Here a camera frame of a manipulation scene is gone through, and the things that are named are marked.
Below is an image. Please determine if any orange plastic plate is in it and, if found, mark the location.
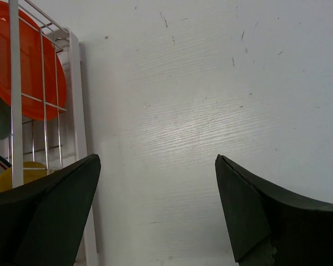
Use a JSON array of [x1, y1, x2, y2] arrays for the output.
[[0, 1, 67, 120]]

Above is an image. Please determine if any yellow patterned plate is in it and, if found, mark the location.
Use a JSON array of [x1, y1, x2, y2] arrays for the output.
[[0, 161, 55, 196]]

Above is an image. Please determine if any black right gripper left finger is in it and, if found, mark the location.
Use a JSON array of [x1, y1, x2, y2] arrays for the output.
[[0, 154, 101, 265]]

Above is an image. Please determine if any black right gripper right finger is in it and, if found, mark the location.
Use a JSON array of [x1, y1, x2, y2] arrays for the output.
[[215, 155, 333, 265]]

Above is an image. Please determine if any metal wire dish rack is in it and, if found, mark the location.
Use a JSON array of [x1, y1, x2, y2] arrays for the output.
[[0, 1, 101, 265]]

